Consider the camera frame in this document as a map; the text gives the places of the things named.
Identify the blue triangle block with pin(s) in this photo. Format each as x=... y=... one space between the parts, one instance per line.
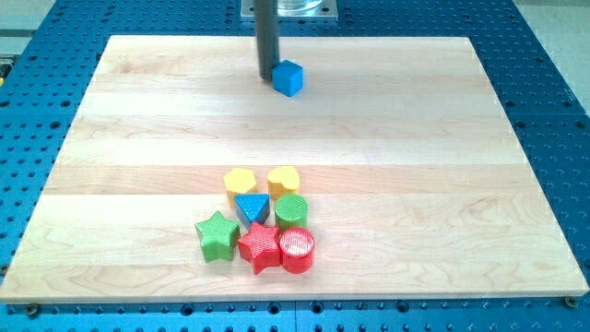
x=252 y=208

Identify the red star block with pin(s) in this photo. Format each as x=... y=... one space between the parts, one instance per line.
x=260 y=247

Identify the green cylinder block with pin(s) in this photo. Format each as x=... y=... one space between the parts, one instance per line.
x=291 y=210

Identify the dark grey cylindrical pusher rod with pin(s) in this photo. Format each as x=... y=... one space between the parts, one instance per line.
x=267 y=36

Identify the light wooden board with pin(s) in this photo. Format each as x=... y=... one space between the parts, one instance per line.
x=416 y=183

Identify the blue cube block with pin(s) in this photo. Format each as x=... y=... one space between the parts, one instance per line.
x=287 y=78

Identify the yellow hexagon block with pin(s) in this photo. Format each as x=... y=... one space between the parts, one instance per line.
x=239 y=181

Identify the yellow heart block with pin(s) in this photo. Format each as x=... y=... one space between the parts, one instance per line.
x=283 y=180

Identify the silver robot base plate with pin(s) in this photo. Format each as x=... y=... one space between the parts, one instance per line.
x=307 y=10

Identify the green star block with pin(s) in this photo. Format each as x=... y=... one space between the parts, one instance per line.
x=218 y=237

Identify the red cylinder block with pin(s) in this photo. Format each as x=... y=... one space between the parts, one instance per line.
x=297 y=247

